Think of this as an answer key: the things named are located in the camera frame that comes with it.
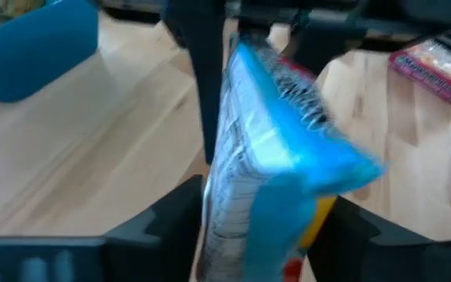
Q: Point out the blue beef ramen pack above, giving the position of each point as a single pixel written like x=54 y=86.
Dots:
x=264 y=156

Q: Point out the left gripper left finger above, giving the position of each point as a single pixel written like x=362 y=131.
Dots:
x=139 y=250

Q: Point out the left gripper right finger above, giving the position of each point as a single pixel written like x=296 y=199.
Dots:
x=386 y=254

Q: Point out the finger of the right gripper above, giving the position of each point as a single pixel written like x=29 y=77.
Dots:
x=319 y=47
x=206 y=78

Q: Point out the teal plastic bin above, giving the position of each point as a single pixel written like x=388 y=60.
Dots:
x=33 y=55

